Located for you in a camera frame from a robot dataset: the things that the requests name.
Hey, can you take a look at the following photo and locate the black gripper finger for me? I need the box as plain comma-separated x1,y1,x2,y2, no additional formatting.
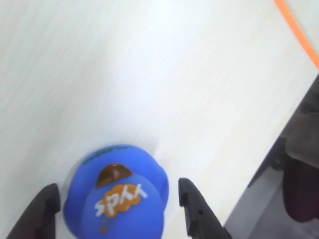
178,177,233,239
6,183,61,239

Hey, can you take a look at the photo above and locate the dark grey chair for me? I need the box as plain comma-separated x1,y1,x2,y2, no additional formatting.
271,99,319,223

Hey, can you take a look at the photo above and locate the blue rubber duck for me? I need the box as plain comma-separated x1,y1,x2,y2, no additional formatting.
62,143,170,239

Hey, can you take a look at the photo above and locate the orange tape border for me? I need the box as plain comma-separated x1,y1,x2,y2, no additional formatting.
272,0,319,71

